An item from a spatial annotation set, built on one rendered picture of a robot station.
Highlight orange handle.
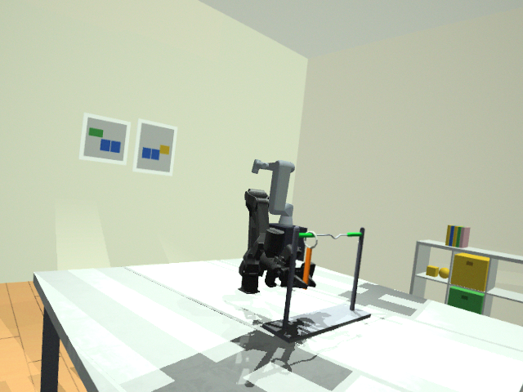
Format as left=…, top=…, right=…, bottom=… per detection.
left=303, top=231, right=318, bottom=284

